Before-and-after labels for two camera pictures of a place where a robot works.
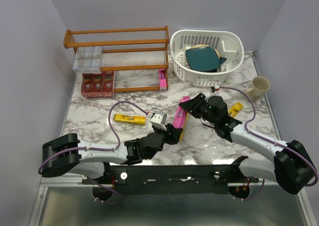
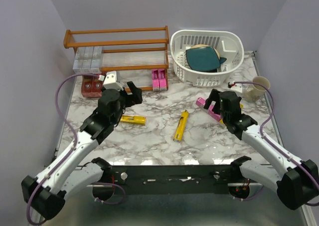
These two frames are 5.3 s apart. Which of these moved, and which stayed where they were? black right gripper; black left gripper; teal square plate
Moved: black right gripper; black left gripper
Stayed: teal square plate
